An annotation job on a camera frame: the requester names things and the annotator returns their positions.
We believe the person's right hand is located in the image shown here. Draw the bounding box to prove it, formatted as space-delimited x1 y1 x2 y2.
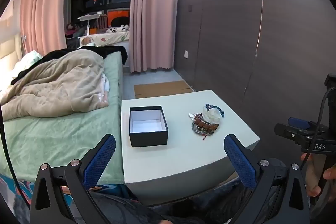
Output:
301 153 336 197

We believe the blue bead bracelet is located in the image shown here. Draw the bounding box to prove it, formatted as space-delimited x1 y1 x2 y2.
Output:
204 103 227 119

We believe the beige padded headboard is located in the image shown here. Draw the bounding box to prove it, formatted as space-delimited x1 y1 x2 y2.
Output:
0 18 24 67

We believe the white translucent bracelet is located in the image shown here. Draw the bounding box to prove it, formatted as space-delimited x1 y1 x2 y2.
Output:
204 107 222 124

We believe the beige duvet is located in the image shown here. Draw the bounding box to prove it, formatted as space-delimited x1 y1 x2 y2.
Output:
0 49 109 121

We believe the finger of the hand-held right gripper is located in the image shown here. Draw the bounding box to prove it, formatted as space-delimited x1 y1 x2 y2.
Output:
274 123 302 145
288 117 310 130

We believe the pink floral blanket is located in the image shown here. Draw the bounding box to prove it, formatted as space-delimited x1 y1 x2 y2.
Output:
98 72 110 107

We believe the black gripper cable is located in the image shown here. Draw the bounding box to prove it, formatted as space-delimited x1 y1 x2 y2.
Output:
299 88 336 169

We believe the pale green pillow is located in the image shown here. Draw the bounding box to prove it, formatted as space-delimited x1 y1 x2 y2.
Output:
13 50 44 75

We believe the bed with green sheet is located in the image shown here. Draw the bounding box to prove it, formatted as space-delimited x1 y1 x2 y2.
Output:
0 51 125 189

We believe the black cloth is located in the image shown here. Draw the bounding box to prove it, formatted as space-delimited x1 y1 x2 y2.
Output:
10 45 128 84

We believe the white side table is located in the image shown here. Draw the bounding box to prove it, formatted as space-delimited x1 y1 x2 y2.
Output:
121 89 261 191

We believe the white lap desk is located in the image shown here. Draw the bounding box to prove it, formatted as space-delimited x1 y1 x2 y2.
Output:
78 12 104 36

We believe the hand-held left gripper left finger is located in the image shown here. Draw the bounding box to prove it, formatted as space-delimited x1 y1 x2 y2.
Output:
30 134 116 224

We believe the orange and black board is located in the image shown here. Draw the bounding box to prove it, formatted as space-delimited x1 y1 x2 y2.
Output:
107 10 131 27

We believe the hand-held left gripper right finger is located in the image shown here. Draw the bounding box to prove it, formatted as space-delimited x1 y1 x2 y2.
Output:
224 134 311 224

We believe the grey stone bead bracelet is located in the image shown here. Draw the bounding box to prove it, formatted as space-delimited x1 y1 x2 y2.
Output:
191 120 219 136

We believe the pink curtain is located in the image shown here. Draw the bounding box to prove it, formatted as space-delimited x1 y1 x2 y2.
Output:
19 0 73 54
129 0 185 73

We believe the floral patterned mattress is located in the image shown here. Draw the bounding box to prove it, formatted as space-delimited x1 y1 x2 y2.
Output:
79 30 131 49

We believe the black jewelry box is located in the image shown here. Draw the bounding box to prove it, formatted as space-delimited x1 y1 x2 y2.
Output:
129 106 169 148

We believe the flattened cardboard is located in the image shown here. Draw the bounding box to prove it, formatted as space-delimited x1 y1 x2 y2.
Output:
134 80 194 100

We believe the colourful printed cloth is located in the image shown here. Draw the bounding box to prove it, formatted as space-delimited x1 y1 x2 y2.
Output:
0 174 36 224

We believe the pile of clothes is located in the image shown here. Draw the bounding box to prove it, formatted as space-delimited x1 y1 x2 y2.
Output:
65 24 88 39

